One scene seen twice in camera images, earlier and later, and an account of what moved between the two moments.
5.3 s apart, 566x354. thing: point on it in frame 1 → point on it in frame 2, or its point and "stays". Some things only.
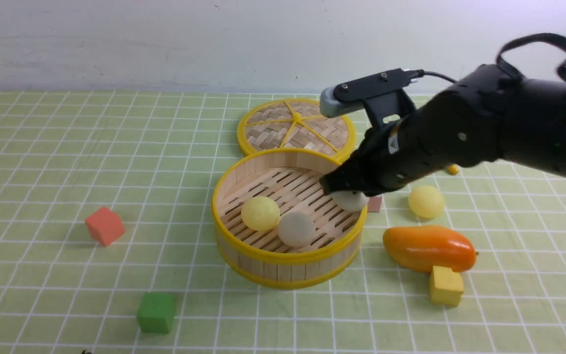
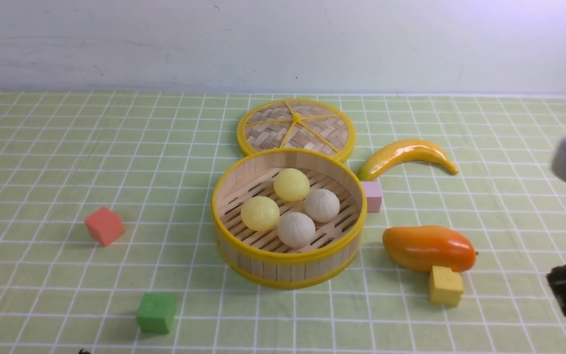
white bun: x=296 y=229 stays
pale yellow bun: x=426 y=202 → x=291 y=184
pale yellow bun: x=260 y=214 stays
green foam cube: x=156 y=313 stays
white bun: x=350 y=201 → x=322 y=205
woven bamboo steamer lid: x=297 y=123 stays
